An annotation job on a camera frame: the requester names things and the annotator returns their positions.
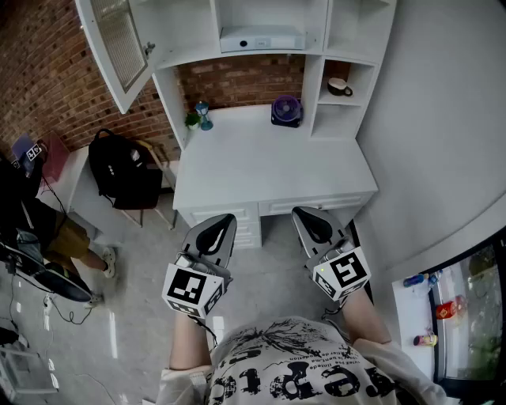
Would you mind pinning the grey metal rack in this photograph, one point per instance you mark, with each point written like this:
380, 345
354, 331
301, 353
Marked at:
20, 368

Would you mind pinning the person's left forearm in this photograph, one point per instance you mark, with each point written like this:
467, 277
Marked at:
189, 340

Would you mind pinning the black chair seat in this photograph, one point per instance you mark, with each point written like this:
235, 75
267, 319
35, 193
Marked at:
67, 285

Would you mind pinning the person's white printed shirt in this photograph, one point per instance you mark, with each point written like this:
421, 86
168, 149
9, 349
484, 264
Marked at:
300, 368

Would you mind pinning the blue bottle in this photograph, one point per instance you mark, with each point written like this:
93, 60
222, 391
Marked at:
414, 280

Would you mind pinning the person's right forearm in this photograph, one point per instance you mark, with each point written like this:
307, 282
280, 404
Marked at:
365, 320

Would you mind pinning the wooden chair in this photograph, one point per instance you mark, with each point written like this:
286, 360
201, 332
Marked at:
162, 158

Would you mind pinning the white desk with drawers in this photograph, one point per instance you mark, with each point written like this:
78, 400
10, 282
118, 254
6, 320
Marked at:
269, 166

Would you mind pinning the pink and yellow toy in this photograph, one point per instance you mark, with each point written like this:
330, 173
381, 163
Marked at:
425, 339

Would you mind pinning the white side table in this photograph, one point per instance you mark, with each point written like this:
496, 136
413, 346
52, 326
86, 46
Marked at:
85, 197

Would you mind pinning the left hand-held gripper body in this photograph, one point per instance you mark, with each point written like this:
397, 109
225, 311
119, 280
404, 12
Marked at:
189, 288

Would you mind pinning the purple desk fan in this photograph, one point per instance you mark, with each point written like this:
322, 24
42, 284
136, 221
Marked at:
286, 110

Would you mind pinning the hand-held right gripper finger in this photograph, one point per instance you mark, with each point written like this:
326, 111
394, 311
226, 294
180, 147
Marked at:
324, 227
306, 237

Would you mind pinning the pink translucent box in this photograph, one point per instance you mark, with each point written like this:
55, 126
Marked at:
55, 158

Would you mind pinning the small green potted plant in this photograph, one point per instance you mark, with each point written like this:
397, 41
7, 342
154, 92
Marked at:
192, 119

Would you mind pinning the black-framed window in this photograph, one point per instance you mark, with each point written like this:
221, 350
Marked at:
474, 316

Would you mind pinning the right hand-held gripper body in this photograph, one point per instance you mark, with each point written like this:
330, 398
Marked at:
344, 273

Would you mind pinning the white power strip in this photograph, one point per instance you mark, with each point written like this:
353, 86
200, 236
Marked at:
47, 312

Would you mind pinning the dark and cream cup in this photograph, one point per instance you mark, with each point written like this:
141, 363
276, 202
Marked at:
337, 87

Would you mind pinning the blue lantern lamp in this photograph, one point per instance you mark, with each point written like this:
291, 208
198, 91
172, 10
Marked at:
204, 114

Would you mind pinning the white glass-panel cabinet door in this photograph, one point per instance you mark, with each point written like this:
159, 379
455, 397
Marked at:
99, 47

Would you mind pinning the red can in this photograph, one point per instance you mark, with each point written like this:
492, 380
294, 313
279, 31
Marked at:
446, 311

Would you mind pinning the metal cabinet door knob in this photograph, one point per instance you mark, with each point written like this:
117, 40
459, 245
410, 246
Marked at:
149, 48

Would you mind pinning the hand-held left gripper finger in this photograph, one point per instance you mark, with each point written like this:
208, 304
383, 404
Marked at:
227, 245
205, 233

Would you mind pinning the black backpack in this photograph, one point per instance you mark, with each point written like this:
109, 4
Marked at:
122, 170

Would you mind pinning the white electronic device box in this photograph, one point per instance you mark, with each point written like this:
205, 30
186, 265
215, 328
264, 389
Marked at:
276, 38

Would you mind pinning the white hutch cabinet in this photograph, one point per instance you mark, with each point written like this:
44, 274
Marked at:
348, 43

